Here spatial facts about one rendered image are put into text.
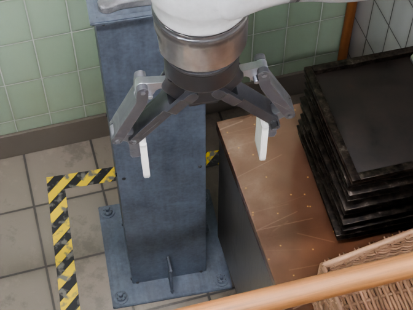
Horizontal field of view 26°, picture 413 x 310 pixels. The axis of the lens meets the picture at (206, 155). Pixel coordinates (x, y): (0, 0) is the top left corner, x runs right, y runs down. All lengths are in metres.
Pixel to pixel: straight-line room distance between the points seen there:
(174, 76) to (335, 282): 0.34
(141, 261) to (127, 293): 0.12
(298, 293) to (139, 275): 1.35
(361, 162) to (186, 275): 0.88
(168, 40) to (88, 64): 1.65
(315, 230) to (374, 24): 0.83
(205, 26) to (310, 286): 0.39
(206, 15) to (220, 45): 0.05
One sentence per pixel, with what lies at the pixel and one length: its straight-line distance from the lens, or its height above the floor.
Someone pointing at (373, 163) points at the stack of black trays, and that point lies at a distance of 1.66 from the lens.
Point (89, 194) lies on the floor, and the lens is 2.58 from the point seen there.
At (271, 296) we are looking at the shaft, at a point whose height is 1.20.
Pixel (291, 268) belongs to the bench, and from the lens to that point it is 1.78.
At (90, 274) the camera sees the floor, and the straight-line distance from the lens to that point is 2.45.
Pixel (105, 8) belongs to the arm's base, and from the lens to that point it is 1.61.
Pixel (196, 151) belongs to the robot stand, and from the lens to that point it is 1.96.
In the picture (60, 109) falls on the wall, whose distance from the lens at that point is 2.58.
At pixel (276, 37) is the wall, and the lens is 2.59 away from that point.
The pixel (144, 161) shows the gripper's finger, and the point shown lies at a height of 1.32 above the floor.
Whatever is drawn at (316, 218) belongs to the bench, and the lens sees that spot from 1.85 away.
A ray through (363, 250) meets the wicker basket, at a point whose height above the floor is 0.75.
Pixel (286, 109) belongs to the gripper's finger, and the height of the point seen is 1.38.
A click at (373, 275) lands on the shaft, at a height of 1.20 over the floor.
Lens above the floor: 2.14
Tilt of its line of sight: 54 degrees down
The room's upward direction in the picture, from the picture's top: straight up
